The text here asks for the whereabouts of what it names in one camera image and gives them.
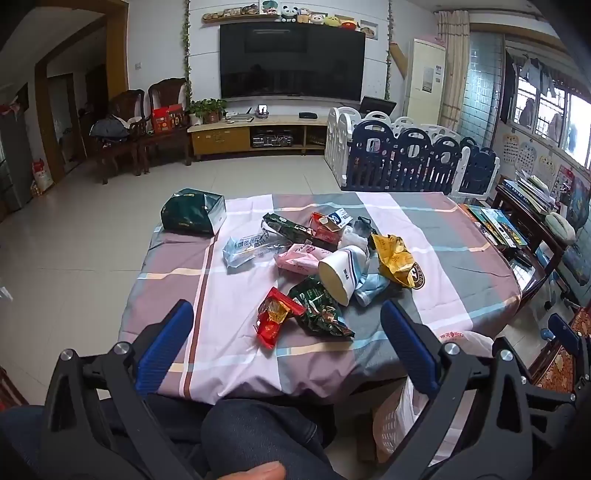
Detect white plastic bag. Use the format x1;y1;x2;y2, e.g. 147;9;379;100
372;330;495;467

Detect dark green snack wrapper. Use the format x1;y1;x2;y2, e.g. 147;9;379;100
261;212;340;252

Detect grey refrigerator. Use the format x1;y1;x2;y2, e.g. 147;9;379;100
0;108;35;213

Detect red shopping bag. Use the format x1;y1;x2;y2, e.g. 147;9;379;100
30;159;55;192

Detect black audio equipment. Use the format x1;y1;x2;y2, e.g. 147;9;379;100
252;131;296;148

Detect white and blue medicine box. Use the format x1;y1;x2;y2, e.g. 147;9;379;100
321;208;354;230

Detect wooden television cabinet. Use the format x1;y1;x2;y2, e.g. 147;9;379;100
187;115;331;161

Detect stack of books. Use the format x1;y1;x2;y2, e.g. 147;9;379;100
501;171;559;213

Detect potted green plant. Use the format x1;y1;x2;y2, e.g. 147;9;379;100
187;98;227;126

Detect dark backpack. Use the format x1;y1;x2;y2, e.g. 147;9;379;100
89;116;131;141

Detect red gift box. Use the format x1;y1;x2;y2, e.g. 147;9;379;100
151;104;184;134

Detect dark wooden side table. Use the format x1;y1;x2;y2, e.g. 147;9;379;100
492;185;568;278

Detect grey green pouch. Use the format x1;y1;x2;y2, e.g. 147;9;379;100
545;212;577;245

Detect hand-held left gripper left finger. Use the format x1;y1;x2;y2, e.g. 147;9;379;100
39;299;195;480

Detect window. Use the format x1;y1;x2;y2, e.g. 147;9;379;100
505;44;591;169

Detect crumpled white tissue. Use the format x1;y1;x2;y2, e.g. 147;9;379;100
340;226;370;252

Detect clear plastic wrapper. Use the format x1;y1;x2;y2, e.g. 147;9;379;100
222;231;280;268

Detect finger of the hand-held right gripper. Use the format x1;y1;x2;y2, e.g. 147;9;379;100
530;313;591;462

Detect green snack bag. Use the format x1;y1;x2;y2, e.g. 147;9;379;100
287;275;356;339

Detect white and navy playpen fence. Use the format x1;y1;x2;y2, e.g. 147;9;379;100
323;106;502;197

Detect pink wrapper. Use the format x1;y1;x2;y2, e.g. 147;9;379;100
274;243;338;276

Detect dark wooden armchair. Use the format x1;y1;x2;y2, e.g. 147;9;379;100
139;78;192;167
90;89;146;178

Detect green hanging vine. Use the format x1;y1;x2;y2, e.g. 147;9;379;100
182;0;193;100
385;0;394;100

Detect red patterned rug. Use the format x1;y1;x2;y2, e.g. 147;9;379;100
529;307;591;393

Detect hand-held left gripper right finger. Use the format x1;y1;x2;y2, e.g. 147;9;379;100
379;299;546;480

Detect red snack wrapper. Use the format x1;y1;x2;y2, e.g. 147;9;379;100
253;287;306;350

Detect person's dark jeans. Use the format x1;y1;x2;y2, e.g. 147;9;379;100
0;392;347;480

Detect row of picture books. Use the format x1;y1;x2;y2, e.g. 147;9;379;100
462;203;529;250

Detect yellow snack wrapper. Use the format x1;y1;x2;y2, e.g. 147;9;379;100
372;233;416;284

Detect person's left hand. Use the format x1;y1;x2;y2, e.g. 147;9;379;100
210;462;287;480

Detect dark green carton box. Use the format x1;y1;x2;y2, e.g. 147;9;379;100
160;188;227;236

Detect black monitor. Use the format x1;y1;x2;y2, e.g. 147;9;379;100
359;96;398;118

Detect plaid tablecloth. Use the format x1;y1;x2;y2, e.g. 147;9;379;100
117;191;522;407

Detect wooden wall shelf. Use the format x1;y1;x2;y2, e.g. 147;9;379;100
202;11;379;38

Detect black flat television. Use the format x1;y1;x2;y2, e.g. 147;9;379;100
218;21;366;102

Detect beige curtain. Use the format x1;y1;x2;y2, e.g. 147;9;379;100
436;10;471;132

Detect brown round label sachet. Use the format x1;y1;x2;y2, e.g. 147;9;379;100
402;261;426;291

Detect white standing air conditioner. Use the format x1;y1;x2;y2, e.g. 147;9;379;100
403;38;447;126

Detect light blue wrapper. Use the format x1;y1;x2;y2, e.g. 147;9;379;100
353;272;393;308

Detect red cardboard box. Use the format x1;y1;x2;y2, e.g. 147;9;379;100
309;212;345;245

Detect white paper cup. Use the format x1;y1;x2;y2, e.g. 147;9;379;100
318;247;370;308

